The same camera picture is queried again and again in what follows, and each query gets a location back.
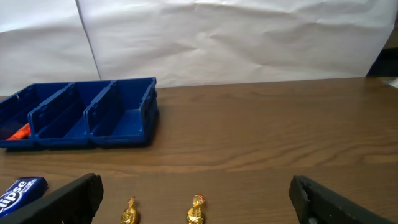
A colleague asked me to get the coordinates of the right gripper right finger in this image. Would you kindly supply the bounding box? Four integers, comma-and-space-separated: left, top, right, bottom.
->
288, 175, 398, 224

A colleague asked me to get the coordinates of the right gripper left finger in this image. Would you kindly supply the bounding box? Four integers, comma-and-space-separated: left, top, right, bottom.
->
0, 172, 104, 224

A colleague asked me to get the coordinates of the blue candy pack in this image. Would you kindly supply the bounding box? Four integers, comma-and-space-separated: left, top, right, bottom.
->
0, 176, 49, 218

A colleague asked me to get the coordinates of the gold candy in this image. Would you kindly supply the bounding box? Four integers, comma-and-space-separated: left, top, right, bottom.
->
120, 195, 140, 224
186, 194, 206, 224

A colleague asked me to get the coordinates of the orange candy box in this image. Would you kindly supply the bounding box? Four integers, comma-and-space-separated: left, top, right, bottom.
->
6, 123, 32, 141

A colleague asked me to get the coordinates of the blue tray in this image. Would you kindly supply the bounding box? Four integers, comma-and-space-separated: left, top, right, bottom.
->
0, 77, 160, 149

